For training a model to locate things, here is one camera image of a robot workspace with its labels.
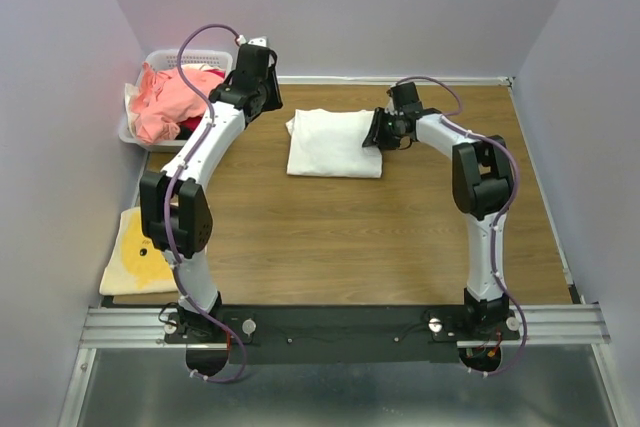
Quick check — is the red garment in basket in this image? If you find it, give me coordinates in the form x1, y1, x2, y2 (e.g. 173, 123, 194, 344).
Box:
176, 68, 225, 140

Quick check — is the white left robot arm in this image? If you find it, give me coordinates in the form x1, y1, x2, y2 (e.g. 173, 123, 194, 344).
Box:
139, 39, 282, 342

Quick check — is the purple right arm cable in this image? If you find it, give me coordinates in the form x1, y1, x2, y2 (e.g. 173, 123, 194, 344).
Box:
394, 76, 529, 381

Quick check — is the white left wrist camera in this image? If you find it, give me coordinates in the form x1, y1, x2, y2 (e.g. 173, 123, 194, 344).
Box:
235, 35, 269, 48

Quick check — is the white floral print t-shirt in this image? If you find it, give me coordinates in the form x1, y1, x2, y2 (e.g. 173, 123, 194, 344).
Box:
285, 109, 383, 179

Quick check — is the aluminium front rail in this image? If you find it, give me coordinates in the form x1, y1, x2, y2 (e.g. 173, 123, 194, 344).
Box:
80, 304, 611, 349

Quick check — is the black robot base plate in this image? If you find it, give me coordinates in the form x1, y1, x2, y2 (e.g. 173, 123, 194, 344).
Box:
160, 304, 519, 365

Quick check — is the pink t-shirt in basket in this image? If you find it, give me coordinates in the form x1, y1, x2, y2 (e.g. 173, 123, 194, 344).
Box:
124, 62, 207, 145

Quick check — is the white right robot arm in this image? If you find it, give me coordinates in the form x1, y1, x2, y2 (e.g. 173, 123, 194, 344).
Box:
363, 80, 519, 339

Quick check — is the folded yellow chick t-shirt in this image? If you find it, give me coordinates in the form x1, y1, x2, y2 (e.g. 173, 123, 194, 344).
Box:
99, 207, 177, 296

